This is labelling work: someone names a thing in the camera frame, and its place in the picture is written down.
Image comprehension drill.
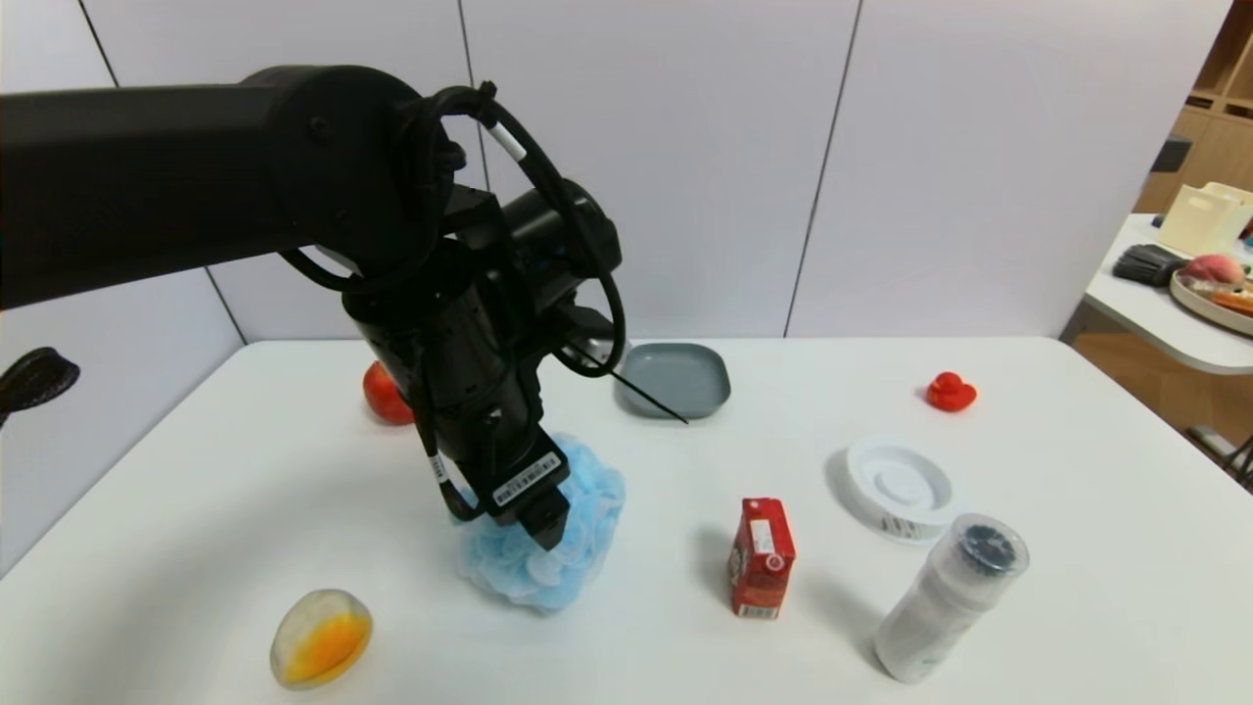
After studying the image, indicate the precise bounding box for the white bottle with clear cap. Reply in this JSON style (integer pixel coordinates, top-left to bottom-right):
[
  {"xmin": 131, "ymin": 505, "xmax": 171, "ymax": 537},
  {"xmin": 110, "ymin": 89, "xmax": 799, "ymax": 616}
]
[{"xmin": 873, "ymin": 512, "xmax": 1031, "ymax": 684}]

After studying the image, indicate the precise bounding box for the yellow translucent oval soap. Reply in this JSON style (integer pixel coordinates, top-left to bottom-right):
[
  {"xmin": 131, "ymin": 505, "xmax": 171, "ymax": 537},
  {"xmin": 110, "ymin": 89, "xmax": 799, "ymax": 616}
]
[{"xmin": 270, "ymin": 588, "xmax": 374, "ymax": 689}]

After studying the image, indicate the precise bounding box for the black zip tie tail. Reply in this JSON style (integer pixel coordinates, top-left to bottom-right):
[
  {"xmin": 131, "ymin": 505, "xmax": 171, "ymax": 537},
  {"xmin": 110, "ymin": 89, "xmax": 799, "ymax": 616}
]
[{"xmin": 566, "ymin": 343, "xmax": 692, "ymax": 425}]

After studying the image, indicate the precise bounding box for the round beige tray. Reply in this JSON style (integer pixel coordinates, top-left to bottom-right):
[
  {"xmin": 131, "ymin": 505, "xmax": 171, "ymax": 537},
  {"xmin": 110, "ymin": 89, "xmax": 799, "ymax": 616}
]
[{"xmin": 1170, "ymin": 271, "xmax": 1253, "ymax": 340}]

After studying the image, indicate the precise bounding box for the black chair base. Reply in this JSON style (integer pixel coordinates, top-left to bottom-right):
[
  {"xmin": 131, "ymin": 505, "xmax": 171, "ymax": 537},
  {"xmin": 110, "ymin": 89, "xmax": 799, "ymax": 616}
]
[{"xmin": 1184, "ymin": 426, "xmax": 1253, "ymax": 491}]

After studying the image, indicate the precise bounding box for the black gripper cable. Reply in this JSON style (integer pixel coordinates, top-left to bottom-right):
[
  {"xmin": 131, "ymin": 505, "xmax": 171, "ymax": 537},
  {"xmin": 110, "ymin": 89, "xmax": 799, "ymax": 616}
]
[{"xmin": 419, "ymin": 82, "xmax": 628, "ymax": 385}]

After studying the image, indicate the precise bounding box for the red apple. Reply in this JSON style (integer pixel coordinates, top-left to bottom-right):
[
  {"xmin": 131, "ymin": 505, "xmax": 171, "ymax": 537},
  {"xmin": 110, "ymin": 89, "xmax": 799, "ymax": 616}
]
[{"xmin": 362, "ymin": 360, "xmax": 418, "ymax": 426}]

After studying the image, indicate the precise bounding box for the black brush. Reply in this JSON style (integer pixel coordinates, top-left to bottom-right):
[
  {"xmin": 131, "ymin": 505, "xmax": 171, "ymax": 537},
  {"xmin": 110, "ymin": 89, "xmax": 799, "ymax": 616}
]
[{"xmin": 1111, "ymin": 245, "xmax": 1188, "ymax": 290}]

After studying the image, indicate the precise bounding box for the white round plastic container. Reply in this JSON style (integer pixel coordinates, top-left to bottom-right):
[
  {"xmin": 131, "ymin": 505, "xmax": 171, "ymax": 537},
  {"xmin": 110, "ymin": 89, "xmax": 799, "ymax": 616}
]
[{"xmin": 845, "ymin": 440, "xmax": 955, "ymax": 542}]

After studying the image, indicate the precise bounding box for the grey square dish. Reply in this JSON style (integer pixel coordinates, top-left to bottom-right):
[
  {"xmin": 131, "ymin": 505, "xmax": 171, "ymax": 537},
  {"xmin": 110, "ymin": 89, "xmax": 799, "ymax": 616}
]
[{"xmin": 614, "ymin": 343, "xmax": 733, "ymax": 420}]

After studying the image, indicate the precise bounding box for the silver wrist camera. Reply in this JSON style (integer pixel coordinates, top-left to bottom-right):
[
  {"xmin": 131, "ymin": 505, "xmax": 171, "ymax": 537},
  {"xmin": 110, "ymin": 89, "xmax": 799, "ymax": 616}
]
[{"xmin": 576, "ymin": 331, "xmax": 628, "ymax": 369}]

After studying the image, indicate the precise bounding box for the white side table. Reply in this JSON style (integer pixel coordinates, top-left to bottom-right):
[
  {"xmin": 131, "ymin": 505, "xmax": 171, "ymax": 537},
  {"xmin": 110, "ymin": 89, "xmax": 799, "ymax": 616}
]
[{"xmin": 1082, "ymin": 213, "xmax": 1253, "ymax": 377}]

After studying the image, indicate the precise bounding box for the cream storage box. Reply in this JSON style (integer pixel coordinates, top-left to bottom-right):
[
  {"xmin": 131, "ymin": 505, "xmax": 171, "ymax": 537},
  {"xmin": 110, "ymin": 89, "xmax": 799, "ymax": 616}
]
[{"xmin": 1155, "ymin": 183, "xmax": 1253, "ymax": 259}]

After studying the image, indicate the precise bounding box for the wooden shelf unit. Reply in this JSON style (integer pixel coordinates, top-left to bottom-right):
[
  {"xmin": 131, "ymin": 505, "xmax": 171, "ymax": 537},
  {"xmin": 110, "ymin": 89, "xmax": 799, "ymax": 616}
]
[{"xmin": 1131, "ymin": 0, "xmax": 1253, "ymax": 216}]

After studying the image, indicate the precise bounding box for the red juice carton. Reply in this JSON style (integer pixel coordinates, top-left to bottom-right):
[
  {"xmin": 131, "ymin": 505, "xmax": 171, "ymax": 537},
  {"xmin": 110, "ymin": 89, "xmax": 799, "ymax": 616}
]
[{"xmin": 726, "ymin": 496, "xmax": 797, "ymax": 619}]

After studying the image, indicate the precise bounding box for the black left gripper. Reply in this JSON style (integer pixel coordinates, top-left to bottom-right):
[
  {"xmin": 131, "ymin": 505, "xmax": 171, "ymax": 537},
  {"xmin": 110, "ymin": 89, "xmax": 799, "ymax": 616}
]
[{"xmin": 411, "ymin": 324, "xmax": 572, "ymax": 552}]

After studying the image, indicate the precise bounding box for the blue mesh bath loofah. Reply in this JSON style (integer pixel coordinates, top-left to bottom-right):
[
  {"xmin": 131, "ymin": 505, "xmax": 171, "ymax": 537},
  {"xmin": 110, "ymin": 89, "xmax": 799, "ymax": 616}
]
[{"xmin": 455, "ymin": 433, "xmax": 627, "ymax": 614}]

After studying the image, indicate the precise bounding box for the black braided cable sleeve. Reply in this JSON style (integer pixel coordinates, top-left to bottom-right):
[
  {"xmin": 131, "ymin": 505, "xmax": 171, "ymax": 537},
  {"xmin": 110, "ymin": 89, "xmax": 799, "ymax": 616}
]
[{"xmin": 0, "ymin": 347, "xmax": 82, "ymax": 428}]

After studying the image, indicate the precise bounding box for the red rubber duck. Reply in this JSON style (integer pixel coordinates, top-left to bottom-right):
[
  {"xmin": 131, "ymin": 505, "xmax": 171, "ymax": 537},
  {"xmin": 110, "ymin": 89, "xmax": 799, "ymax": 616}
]
[{"xmin": 925, "ymin": 372, "xmax": 978, "ymax": 413}]

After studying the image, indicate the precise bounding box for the pink peach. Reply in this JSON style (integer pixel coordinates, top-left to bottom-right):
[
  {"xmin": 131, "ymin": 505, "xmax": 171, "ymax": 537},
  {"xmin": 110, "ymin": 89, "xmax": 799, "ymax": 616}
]
[{"xmin": 1182, "ymin": 256, "xmax": 1246, "ymax": 288}]

